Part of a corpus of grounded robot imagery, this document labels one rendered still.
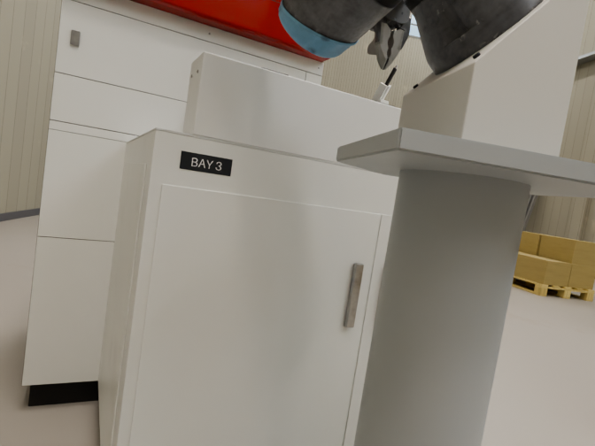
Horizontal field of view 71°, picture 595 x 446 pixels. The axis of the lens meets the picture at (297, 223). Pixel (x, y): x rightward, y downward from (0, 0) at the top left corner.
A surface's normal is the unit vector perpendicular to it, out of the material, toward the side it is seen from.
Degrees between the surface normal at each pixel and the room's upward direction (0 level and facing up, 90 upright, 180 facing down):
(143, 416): 90
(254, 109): 90
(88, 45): 90
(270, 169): 90
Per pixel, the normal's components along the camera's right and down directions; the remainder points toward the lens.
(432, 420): -0.16, 0.05
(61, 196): 0.44, 0.14
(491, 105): 0.17, 0.10
